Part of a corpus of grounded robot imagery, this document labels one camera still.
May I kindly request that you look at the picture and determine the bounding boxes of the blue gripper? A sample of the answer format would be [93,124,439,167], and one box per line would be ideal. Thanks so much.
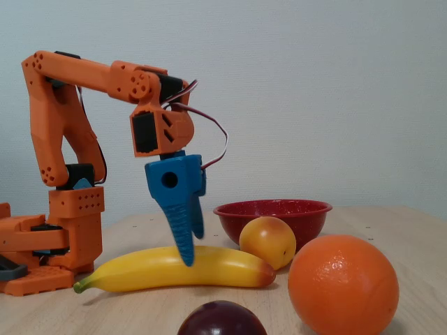
[145,149,207,268]

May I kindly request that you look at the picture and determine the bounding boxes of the yellow plastic banana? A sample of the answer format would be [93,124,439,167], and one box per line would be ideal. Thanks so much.
[73,245,277,294]

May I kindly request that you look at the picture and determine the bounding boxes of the orange robot base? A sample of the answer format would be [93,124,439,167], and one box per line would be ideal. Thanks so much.
[0,202,76,297]

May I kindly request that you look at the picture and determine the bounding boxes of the red speckled bowl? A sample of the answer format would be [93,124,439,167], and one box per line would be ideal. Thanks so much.
[213,199,333,254]

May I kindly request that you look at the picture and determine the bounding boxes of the yellow-orange plastic peach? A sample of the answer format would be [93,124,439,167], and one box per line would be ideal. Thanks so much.
[239,216,297,271]

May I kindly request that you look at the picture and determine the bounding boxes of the dark purple plastic plum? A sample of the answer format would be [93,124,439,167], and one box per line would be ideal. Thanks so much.
[177,299,268,335]

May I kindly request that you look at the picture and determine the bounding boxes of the orange plastic orange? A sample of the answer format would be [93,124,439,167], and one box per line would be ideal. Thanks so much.
[288,234,400,335]

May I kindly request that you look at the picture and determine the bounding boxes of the dark grey base clamp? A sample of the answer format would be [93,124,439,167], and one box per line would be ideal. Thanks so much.
[0,254,29,282]

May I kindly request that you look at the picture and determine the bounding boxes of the red white black servo cable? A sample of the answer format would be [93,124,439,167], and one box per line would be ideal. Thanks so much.
[159,79,230,172]

